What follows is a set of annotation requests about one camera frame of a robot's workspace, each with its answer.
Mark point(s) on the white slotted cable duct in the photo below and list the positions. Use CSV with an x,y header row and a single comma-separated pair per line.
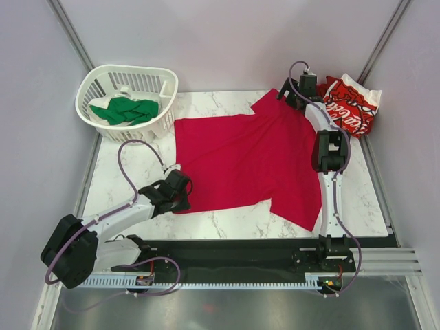
x,y
131,281

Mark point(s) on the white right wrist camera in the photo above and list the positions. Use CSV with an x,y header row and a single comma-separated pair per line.
x,y
307,71

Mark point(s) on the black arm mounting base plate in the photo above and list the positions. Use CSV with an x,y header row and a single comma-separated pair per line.
x,y
233,260

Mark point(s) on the red coca-cola print shirt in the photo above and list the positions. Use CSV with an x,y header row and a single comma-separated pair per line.
x,y
352,106

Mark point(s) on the white cloth in basket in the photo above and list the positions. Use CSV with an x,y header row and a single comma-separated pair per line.
x,y
97,110

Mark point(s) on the aluminium frame rail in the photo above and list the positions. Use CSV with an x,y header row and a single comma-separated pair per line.
x,y
389,261

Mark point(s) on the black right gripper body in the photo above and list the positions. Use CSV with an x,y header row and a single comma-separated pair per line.
x,y
293,102

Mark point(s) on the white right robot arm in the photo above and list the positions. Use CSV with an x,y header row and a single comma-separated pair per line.
x,y
330,156

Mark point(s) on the crimson red t shirt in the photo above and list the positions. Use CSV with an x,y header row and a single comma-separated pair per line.
x,y
240,160

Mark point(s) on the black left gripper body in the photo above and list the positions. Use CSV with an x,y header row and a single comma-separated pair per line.
x,y
178,195

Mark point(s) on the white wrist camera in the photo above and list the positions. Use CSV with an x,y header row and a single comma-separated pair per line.
x,y
307,71
166,168

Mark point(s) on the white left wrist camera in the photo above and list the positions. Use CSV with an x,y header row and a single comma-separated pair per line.
x,y
166,168

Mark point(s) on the white plastic laundry basket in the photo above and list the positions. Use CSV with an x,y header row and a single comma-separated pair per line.
x,y
136,83

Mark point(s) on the green t shirt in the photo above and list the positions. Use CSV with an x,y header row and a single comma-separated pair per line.
x,y
130,112

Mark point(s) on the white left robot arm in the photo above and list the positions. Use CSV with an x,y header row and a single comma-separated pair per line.
x,y
79,247

